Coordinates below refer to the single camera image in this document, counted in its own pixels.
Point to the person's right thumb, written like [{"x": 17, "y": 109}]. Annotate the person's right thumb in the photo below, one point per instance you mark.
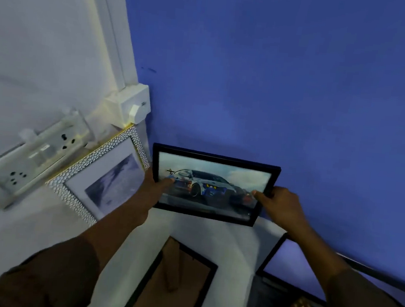
[{"x": 260, "y": 197}]

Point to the person's left hand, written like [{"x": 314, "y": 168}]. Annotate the person's left hand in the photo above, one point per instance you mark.
[{"x": 148, "y": 193}]

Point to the large black picture frame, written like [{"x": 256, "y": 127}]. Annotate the large black picture frame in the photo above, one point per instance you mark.
[{"x": 294, "y": 271}]

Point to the person's right forearm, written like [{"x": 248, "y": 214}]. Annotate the person's right forearm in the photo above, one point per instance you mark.
[{"x": 339, "y": 289}]

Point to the person's left forearm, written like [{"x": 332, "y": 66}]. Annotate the person's left forearm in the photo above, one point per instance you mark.
[{"x": 52, "y": 262}]

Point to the black framed car picture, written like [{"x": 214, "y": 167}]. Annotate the black framed car picture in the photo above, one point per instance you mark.
[{"x": 213, "y": 188}]

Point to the white switch box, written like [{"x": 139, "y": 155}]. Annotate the white switch box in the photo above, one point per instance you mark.
[{"x": 130, "y": 106}]

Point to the black frame with brown backing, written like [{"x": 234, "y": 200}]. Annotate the black frame with brown backing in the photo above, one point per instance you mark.
[{"x": 172, "y": 284}]

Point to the white wall socket panel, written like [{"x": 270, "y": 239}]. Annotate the white wall socket panel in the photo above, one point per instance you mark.
[{"x": 30, "y": 158}]

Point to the person's left thumb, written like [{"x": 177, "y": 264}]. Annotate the person's left thumb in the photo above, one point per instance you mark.
[{"x": 166, "y": 181}]

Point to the person's right hand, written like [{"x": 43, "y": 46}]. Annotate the person's right hand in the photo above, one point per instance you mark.
[{"x": 283, "y": 207}]

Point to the white pebbled picture frame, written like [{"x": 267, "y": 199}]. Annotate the white pebbled picture frame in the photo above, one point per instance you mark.
[{"x": 103, "y": 177}]

